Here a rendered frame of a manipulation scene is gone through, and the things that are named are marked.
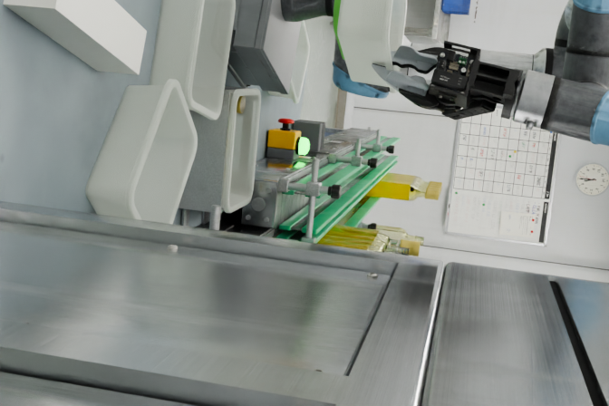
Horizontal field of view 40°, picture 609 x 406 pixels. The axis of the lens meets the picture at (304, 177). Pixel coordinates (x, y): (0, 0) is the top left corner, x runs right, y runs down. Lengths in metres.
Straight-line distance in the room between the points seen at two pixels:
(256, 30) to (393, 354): 1.13
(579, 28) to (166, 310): 0.85
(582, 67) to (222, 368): 0.91
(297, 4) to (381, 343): 1.20
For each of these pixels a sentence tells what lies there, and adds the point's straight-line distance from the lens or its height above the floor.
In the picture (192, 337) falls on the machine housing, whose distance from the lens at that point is 0.53.
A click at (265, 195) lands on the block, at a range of 1.66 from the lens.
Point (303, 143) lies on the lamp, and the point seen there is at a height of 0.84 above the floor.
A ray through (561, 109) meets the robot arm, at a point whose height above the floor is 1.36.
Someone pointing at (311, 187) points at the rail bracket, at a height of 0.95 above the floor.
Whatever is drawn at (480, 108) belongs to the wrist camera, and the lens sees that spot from 1.22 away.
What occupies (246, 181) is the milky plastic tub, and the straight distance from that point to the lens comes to 1.63.
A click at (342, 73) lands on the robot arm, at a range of 1.66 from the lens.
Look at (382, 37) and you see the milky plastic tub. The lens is 1.15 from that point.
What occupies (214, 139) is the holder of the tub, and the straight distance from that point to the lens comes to 1.48.
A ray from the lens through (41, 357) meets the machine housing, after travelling 0.47.
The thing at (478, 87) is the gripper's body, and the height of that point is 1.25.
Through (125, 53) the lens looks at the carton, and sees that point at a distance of 1.09.
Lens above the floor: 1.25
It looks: 11 degrees down
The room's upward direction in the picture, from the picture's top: 97 degrees clockwise
